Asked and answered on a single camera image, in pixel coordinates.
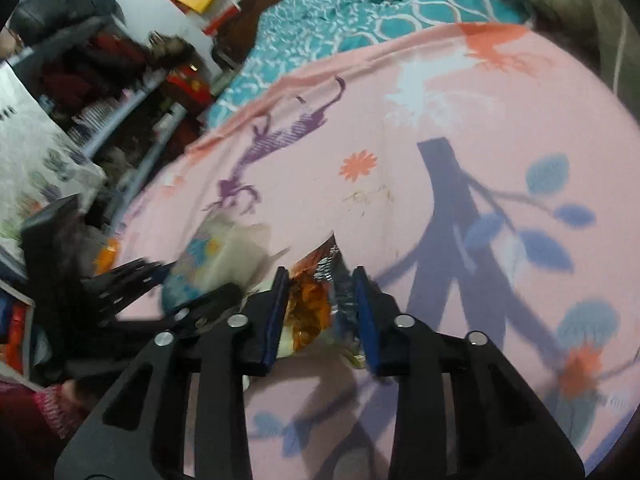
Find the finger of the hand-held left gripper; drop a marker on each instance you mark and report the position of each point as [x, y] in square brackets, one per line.
[215, 297]
[130, 280]

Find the person's left forearm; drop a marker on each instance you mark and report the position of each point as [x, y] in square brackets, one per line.
[50, 410]

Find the dark wooden headboard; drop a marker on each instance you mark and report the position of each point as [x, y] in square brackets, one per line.
[250, 15]

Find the teal patterned blanket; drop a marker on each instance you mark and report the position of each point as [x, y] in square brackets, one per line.
[350, 10]

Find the pile of dark clothes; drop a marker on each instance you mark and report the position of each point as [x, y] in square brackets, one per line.
[75, 30]

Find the shiny orange snack wrapper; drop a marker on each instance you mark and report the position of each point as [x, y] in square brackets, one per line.
[310, 310]

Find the white blue wrapper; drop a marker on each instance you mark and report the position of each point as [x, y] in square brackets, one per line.
[225, 255]

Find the red box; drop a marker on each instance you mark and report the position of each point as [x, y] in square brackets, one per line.
[187, 85]

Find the white floral cloth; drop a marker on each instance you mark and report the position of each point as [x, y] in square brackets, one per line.
[35, 160]

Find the grey cloth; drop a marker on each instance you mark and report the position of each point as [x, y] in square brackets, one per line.
[565, 10]

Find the red white wall hanging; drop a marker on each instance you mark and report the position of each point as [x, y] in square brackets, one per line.
[222, 15]

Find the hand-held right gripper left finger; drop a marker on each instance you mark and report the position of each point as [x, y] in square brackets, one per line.
[277, 310]

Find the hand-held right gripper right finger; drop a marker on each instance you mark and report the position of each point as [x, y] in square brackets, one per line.
[365, 320]

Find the metal storage rack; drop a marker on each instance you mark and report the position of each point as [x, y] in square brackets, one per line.
[140, 130]

